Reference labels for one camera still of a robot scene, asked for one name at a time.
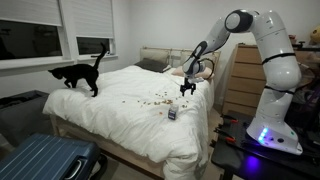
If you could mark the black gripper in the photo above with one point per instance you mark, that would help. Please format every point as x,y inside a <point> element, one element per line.
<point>189,82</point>

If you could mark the black robot table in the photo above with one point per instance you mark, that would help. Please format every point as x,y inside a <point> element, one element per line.
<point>233,163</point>

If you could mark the long white window sill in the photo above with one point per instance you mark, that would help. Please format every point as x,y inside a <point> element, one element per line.
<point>33,63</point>

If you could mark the dark gray ottoman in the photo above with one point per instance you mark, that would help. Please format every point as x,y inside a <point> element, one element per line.
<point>26,123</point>

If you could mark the small white sill object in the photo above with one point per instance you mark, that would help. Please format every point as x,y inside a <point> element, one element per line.
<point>108,52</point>

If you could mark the narrow dark window pane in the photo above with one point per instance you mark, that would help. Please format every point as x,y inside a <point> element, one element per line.
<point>88,45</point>

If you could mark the black cat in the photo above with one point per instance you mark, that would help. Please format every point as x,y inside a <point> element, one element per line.
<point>80,71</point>

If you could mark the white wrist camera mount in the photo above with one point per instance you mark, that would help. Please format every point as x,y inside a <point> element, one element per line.
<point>197,80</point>

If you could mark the orange and black bar clamp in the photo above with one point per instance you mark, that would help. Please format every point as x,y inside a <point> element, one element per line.
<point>226,135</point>
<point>230,119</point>

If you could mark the dark gray pillow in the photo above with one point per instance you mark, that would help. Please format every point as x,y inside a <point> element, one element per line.
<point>151,65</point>

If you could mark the wide dark window pane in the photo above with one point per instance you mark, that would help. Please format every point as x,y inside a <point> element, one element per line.
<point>30,40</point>

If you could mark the short white window sill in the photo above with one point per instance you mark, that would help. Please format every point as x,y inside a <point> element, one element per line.
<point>111,57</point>

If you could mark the yellow plush toy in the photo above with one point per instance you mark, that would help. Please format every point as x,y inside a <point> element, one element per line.
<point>315,35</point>

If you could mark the light wooden bed frame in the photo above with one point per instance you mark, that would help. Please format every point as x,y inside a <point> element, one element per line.
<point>110,150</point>

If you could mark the wide white roller blind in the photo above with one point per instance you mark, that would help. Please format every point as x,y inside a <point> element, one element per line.
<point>30,11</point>

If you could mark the bed with white duvet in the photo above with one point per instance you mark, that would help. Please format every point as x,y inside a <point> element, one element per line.
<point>140,140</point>

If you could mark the black remote control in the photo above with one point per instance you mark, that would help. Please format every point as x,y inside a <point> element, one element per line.
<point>93,55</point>

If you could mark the wooden chest of drawers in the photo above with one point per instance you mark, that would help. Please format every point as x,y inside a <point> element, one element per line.
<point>245,83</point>

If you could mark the blue hard-shell suitcase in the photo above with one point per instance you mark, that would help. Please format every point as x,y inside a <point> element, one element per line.
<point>40,156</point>

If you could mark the pink pillow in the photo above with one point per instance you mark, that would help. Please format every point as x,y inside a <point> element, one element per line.
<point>178,71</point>

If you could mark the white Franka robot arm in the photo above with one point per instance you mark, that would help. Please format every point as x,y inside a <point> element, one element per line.
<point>280,71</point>

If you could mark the black cloth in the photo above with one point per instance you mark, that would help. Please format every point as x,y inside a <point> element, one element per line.
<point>16,99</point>

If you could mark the narrow white roller blind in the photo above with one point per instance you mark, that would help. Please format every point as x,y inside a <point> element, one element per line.
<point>93,18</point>

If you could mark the beige upholstered headboard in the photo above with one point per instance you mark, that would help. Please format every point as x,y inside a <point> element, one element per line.
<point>155,54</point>

